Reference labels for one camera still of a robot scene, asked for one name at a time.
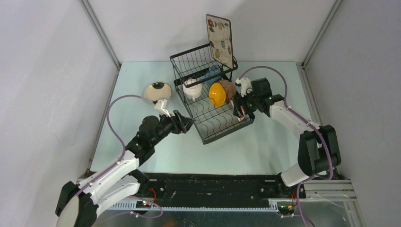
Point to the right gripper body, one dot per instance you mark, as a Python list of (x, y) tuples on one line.
[(245, 104)]

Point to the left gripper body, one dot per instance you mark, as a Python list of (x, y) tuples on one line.
[(178, 121)]

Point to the orange white patterned bowl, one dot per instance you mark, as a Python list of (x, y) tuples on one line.
[(239, 112)]

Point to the tan bowl with dark rim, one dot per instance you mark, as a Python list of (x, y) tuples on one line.
[(229, 88)]

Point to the white two-handled soup cup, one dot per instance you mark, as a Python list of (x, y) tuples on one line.
[(192, 91)]

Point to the round cream plate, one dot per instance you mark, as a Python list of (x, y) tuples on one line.
[(157, 90)]

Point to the yellow plastic bowl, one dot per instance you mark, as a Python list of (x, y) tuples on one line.
[(217, 95)]

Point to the blue floral mug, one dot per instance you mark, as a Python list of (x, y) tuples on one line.
[(214, 70)]

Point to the square floral ceramic plate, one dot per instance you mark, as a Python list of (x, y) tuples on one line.
[(220, 39)]

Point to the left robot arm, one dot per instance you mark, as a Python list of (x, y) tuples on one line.
[(80, 204)]

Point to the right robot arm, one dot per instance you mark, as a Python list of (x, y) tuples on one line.
[(318, 149)]

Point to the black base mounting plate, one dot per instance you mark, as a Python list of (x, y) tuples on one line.
[(213, 191)]

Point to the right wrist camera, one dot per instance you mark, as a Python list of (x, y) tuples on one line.
[(245, 85)]

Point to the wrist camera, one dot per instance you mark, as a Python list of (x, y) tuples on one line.
[(160, 107), (245, 85)]

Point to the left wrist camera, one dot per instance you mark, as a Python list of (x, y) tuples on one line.
[(160, 107)]

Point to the black wire dish rack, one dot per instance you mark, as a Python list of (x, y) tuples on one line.
[(212, 123)]

